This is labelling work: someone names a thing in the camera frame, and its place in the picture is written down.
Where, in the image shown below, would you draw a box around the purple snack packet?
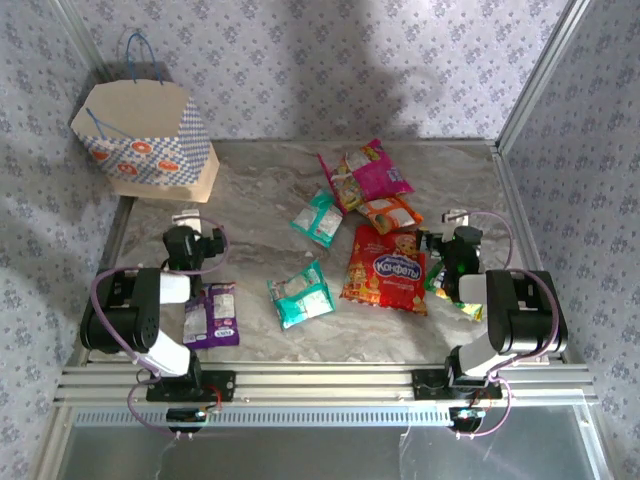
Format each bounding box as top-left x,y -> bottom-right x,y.
182,281 -> 241,350

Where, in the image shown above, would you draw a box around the grey metal sheet panel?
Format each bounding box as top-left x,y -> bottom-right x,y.
37,404 -> 616,480

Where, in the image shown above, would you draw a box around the small teal snack packet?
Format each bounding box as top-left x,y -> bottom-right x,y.
289,188 -> 345,250

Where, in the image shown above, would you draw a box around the pink snack packet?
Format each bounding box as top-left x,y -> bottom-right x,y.
317,138 -> 416,215

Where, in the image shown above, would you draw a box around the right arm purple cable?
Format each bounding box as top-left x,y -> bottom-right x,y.
454,209 -> 564,441

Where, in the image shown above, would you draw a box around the orange snack packet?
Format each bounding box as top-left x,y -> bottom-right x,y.
355,195 -> 425,236

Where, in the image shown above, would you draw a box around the slotted grey cable duct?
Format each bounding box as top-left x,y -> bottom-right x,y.
72,405 -> 454,429

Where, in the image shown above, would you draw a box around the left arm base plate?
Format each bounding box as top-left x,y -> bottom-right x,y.
145,369 -> 236,402

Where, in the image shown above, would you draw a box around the aluminium frame post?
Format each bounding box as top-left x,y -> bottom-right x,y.
496,0 -> 595,149
49,0 -> 109,86

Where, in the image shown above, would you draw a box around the red candy bag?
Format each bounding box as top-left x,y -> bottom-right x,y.
338,224 -> 430,317

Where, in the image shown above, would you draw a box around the blue checkered paper bag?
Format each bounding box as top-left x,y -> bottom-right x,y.
68,32 -> 221,205

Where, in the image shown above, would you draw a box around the aluminium side rail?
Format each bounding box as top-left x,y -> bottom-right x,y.
491,142 -> 574,365

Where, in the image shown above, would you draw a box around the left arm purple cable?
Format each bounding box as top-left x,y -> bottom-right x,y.
91,214 -> 230,442

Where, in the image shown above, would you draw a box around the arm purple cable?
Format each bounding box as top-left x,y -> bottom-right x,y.
91,214 -> 230,442
454,209 -> 564,441

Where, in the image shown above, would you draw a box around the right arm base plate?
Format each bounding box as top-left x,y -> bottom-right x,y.
411,368 -> 503,401

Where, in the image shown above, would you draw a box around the green yellow snack packet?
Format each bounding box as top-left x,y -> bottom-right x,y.
423,259 -> 485,324

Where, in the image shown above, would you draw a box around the large teal snack packet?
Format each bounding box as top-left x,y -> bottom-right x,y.
266,259 -> 336,331

